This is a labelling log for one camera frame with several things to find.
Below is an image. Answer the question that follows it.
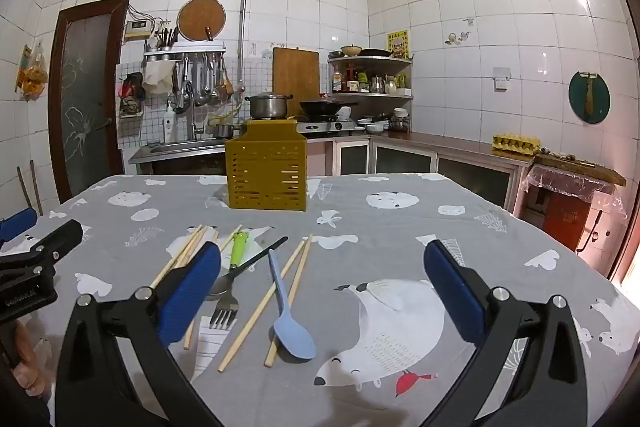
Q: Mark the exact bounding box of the row of condiment bottles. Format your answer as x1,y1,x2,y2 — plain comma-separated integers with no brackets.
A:
332,66,411,94

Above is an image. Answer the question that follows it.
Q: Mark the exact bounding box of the white soap bottle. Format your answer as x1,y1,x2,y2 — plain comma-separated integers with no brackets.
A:
163,102,178,144

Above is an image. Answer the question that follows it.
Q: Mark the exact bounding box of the metal wall pipe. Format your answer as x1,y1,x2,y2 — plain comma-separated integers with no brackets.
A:
42,0,256,88

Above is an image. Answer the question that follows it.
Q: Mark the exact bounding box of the black wok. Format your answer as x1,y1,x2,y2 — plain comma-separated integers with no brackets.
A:
299,99,358,118

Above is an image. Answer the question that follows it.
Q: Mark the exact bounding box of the yellow slotted utensil holder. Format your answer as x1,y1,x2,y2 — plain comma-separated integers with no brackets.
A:
224,119,307,211

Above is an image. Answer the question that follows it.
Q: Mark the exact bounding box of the hanging plastic bag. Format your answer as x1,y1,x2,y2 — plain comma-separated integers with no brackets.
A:
20,44,49,100

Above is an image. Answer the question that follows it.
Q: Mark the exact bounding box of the white cloth bag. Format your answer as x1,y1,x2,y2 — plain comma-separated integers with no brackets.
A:
142,62,176,95

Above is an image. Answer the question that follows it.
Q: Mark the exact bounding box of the blue silicone spoon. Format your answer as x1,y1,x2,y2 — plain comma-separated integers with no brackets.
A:
267,248,317,361

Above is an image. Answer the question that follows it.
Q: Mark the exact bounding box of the wire wall basket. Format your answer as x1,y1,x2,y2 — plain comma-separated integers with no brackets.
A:
119,72,146,118

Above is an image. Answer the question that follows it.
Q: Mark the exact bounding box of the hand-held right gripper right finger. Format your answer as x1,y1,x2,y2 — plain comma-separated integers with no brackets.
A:
424,239,589,427

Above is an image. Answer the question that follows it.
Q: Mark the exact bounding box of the yellow wall poster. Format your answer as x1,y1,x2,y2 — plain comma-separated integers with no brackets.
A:
387,30,411,59

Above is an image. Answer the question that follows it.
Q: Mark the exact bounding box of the steel wall utensil rack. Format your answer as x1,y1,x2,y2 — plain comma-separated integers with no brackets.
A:
143,42,227,62

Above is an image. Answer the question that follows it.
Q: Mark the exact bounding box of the green frog handle fork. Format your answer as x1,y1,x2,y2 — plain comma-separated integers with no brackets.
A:
209,231,250,330

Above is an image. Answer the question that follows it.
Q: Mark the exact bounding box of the person's left hand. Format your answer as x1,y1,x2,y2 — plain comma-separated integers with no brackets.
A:
11,321,53,397

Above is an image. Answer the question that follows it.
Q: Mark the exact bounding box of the round wooden cutting board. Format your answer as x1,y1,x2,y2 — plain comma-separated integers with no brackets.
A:
177,0,226,42

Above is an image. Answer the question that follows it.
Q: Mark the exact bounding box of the clear plastic sheet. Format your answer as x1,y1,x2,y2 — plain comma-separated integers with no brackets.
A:
522,167,628,219

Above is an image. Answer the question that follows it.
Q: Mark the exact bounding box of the black handle metal spoon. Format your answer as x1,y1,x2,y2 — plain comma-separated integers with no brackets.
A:
207,235,290,298

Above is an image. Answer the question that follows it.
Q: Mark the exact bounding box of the red cabinet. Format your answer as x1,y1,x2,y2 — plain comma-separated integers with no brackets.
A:
542,192,592,239

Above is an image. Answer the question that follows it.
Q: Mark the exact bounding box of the row of hanging kitchen utensils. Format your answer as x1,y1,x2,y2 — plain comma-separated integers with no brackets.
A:
172,54,235,108

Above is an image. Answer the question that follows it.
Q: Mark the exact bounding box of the steel cooking pot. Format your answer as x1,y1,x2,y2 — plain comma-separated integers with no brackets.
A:
244,92,293,120

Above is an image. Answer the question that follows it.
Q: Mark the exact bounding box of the steel gas stove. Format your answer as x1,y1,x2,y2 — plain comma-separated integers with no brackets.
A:
247,116,357,138

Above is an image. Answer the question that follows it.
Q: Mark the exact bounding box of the brown handle hanging tool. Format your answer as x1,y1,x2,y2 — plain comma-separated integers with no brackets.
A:
582,71,599,116

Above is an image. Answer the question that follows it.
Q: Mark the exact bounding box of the thick wooden chopping block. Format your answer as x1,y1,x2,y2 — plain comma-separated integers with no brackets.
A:
532,152,627,188

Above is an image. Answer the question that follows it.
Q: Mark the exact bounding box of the stack of white bowls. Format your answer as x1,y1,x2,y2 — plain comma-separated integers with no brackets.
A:
356,117,391,134

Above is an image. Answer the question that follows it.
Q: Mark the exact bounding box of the kitchen counter cabinet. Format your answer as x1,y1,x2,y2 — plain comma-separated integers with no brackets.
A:
305,132,536,219

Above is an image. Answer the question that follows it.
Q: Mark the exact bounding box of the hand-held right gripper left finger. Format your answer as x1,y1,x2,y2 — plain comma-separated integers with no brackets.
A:
54,242,223,427

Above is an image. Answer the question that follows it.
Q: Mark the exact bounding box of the wooden stick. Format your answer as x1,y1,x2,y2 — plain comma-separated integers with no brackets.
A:
30,160,45,215
16,166,35,212

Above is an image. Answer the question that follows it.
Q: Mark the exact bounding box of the yellow egg tray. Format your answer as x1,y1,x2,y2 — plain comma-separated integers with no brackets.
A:
492,134,542,154

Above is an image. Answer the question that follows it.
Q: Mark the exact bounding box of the grey animal print tablecloth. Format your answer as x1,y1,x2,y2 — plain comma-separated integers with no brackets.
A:
0,173,640,427

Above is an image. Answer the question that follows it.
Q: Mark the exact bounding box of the brown frosted glass door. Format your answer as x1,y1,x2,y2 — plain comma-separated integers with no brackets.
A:
47,0,131,204

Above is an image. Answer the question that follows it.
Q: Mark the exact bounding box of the steel faucet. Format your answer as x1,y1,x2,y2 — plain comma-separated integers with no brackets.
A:
177,82,198,142

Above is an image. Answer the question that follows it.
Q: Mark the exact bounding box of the steel corner shelf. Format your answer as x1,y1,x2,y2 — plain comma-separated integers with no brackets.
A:
327,56,415,100

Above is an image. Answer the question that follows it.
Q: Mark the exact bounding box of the green round wall board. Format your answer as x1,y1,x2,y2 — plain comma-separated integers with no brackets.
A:
568,71,611,125

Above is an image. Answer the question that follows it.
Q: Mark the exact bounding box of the steel kitchen sink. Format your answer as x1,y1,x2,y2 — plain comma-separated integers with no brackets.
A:
129,139,228,165

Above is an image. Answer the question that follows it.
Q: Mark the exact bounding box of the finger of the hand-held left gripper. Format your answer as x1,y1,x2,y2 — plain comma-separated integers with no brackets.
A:
0,220,84,267
0,209,39,244

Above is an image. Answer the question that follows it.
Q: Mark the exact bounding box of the rectangular wooden cutting board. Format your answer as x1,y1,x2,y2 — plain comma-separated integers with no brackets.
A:
272,47,321,105

